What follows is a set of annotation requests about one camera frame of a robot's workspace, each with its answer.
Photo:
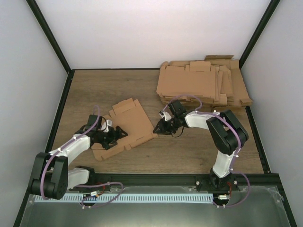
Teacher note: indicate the cardboard box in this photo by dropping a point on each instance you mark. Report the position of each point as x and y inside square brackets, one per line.
[131, 117]

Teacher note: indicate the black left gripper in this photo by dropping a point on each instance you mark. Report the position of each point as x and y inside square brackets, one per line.
[113, 141]

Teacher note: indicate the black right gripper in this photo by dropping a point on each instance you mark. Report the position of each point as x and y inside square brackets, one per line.
[163, 129]

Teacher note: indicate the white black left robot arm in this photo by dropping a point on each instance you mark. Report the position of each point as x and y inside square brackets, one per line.
[51, 177]

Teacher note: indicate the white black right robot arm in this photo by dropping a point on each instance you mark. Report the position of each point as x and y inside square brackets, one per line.
[228, 134]

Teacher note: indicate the light blue slotted cable duct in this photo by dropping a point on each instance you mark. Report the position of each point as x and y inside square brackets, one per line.
[136, 198]

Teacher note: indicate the grey metal front plate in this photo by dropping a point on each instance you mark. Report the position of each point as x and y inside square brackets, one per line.
[257, 206]

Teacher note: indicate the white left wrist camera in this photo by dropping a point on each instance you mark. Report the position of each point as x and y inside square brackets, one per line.
[106, 126]

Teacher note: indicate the stack of flat cardboard blanks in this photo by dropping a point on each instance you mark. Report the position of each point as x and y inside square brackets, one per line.
[214, 81]

